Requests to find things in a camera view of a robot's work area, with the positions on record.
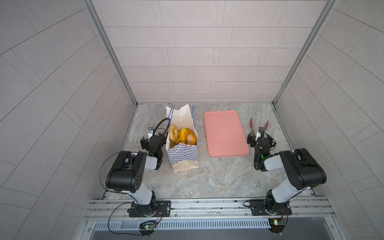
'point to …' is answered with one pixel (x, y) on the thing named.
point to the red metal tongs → (251, 124)
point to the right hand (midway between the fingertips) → (257, 132)
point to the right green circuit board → (277, 225)
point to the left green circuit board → (147, 228)
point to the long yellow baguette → (189, 131)
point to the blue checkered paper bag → (182, 156)
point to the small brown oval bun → (191, 139)
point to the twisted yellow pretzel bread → (173, 133)
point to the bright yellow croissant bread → (184, 133)
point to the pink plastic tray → (224, 134)
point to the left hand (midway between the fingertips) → (155, 131)
